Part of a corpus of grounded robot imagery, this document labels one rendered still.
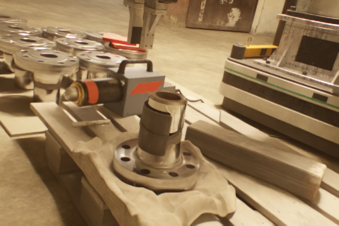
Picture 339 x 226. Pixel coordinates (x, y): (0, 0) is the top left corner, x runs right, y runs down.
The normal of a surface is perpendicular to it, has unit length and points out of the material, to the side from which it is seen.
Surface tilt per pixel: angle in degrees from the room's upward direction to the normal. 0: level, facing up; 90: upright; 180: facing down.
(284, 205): 0
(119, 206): 79
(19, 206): 0
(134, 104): 90
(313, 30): 90
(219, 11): 90
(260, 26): 90
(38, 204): 0
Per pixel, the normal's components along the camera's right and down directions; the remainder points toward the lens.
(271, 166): -0.48, 0.22
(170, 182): 0.32, 0.37
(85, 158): -0.80, -0.09
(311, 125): -0.70, 0.11
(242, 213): 0.18, -0.93
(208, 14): 0.57, 0.37
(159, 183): 0.07, 0.35
